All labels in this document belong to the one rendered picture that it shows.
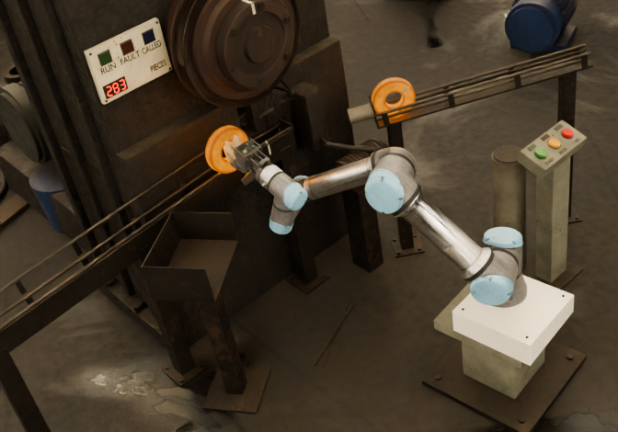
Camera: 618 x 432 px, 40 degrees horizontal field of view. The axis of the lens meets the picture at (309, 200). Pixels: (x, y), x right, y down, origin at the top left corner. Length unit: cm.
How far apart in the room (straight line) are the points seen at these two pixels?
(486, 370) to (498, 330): 31
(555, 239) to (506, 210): 20
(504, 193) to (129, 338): 154
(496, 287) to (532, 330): 22
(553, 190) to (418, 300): 67
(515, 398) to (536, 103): 188
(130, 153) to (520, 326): 133
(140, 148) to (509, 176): 129
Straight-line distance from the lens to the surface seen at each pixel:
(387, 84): 306
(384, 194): 237
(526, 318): 267
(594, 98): 442
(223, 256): 268
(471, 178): 387
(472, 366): 293
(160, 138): 282
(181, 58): 268
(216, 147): 272
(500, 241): 258
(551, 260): 325
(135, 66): 273
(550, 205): 309
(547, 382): 298
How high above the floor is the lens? 228
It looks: 36 degrees down
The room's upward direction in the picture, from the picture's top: 11 degrees counter-clockwise
